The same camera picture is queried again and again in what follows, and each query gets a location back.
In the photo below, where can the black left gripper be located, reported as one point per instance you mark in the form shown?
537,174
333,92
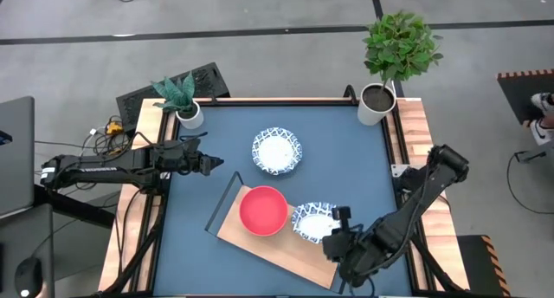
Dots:
199,163

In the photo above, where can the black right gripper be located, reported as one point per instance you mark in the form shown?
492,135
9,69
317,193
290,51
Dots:
344,246

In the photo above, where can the red bowl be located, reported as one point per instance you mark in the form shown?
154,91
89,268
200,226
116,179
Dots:
263,210

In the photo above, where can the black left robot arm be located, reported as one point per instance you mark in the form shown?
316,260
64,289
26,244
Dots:
95,170

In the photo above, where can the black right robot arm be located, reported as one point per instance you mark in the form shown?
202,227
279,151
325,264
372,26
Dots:
415,207

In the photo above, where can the snake plant in white pot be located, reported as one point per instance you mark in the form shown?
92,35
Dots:
190,118

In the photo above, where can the wooden tray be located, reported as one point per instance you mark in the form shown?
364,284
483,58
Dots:
277,250

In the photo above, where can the wooden table side panel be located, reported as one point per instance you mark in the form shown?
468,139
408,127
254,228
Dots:
149,116
417,129

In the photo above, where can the yellow power plug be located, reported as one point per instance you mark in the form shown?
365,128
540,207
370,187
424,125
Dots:
114,127

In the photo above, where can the black mat with orange edge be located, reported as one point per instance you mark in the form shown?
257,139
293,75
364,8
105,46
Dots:
476,263
523,94

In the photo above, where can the grey laptop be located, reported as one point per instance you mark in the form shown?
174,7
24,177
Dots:
17,159

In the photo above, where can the dark grey desk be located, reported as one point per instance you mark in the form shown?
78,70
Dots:
26,233

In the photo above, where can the leafy plant in white pot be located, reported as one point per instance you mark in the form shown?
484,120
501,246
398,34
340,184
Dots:
400,47

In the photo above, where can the black computer mouse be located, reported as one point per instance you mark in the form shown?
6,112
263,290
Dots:
28,276

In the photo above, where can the person's foot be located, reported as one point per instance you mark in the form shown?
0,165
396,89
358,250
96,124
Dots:
539,131
543,103

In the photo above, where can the black metal table frame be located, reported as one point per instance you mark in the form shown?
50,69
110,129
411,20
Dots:
281,102

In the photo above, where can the white metal mounting bracket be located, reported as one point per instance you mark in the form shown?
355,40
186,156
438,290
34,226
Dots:
396,171

